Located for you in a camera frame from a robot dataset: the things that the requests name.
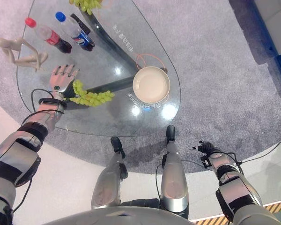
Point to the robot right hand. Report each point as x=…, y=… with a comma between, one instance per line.
x=207, y=146

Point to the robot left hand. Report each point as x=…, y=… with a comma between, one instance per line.
x=58, y=80

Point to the green grape bunch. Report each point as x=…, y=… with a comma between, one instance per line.
x=91, y=98
x=87, y=4

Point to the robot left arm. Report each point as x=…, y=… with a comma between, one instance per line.
x=18, y=152

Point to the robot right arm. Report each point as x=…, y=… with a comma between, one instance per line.
x=238, y=187

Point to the beige round plate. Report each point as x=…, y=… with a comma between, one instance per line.
x=151, y=84

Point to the beige human figurine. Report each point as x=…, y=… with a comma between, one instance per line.
x=28, y=59

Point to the red cap cola bottle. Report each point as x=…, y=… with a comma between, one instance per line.
x=52, y=38

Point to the robot right leg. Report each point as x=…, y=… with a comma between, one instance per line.
x=174, y=178

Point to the robot leg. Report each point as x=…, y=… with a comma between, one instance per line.
x=110, y=178
x=174, y=178

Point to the blue cap cola bottle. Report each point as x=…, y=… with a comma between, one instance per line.
x=80, y=35

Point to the black remote control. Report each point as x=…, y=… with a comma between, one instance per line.
x=82, y=24

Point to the dark curved table base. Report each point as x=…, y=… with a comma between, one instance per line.
x=112, y=47

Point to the grey round carpet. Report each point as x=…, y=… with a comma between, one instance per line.
x=213, y=82

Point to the yellow black hazard tape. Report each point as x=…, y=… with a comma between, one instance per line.
x=276, y=207

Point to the robot left leg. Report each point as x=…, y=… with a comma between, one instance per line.
x=110, y=178

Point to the robot silver torso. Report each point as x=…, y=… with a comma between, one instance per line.
x=131, y=215

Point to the blue white cabinet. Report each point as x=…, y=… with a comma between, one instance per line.
x=276, y=28

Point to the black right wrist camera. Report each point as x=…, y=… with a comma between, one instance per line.
x=205, y=161

